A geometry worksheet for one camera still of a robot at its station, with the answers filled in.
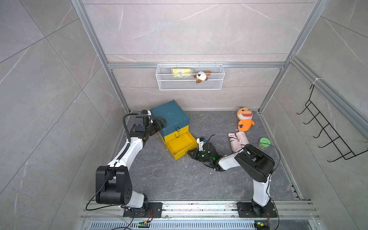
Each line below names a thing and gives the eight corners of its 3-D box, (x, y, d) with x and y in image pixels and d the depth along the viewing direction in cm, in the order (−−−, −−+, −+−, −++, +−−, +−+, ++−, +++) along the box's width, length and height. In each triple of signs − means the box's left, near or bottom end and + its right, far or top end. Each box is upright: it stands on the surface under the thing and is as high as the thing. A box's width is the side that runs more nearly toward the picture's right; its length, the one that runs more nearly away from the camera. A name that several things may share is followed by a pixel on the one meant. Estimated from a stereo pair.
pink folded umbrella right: (241, 146, 99) (242, 144, 97) (235, 134, 106) (236, 131, 104) (249, 145, 100) (250, 143, 97) (242, 133, 107) (244, 130, 104)
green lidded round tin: (259, 149, 99) (262, 145, 95) (256, 141, 103) (259, 137, 99) (268, 149, 99) (272, 145, 95) (265, 141, 103) (268, 137, 99)
